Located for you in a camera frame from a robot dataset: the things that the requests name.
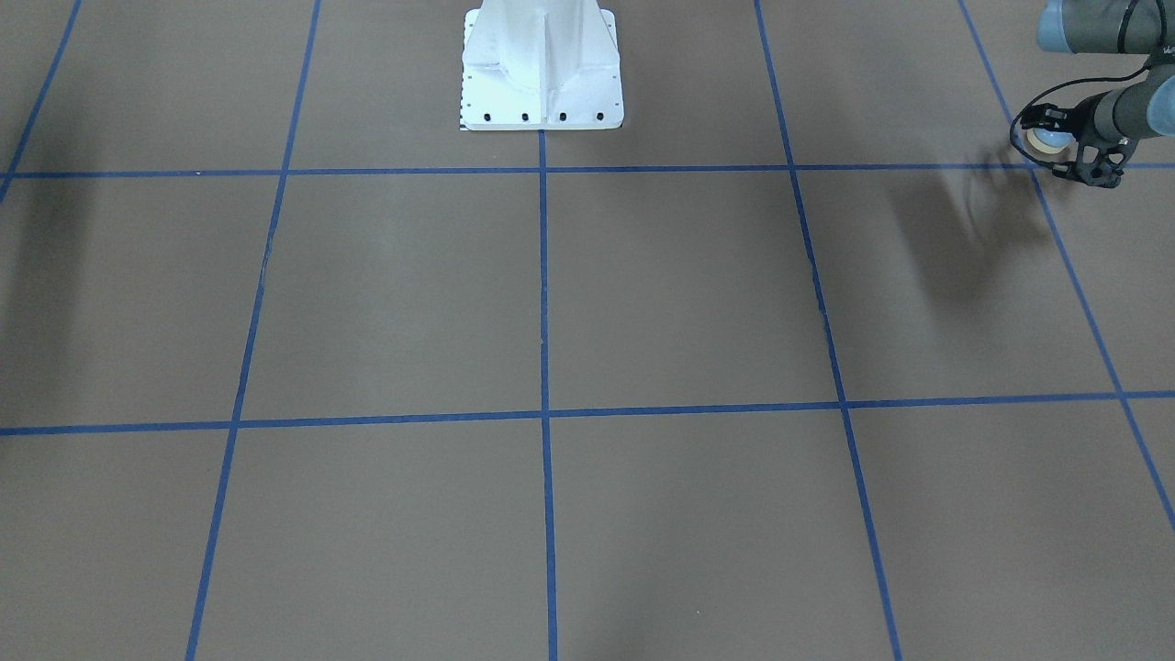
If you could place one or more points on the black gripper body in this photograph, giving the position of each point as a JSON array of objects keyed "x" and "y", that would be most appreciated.
[{"x": 1076, "y": 123}]

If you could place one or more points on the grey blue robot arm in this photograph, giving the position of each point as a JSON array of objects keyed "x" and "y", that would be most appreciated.
[{"x": 1142, "y": 106}]

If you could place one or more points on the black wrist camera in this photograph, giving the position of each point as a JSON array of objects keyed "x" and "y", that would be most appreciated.
[{"x": 1047, "y": 117}]

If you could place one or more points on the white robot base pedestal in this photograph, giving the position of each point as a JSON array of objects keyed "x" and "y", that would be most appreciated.
[{"x": 540, "y": 66}]

